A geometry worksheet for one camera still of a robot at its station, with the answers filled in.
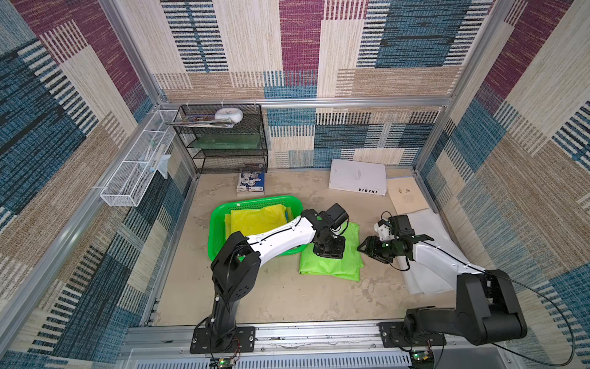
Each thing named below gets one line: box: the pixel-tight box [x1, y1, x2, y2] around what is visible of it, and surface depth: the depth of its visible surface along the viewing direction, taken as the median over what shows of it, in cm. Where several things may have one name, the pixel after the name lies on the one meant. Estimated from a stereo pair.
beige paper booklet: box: [386, 176, 430, 215], surface depth 111 cm
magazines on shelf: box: [165, 113, 235, 129], surface depth 82 cm
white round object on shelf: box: [214, 107, 244, 124], surface depth 91 cm
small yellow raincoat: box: [225, 203, 294, 240], surface depth 97 cm
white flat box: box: [328, 159, 388, 197], surface depth 115 cm
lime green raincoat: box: [298, 222, 365, 282], surface depth 89 cm
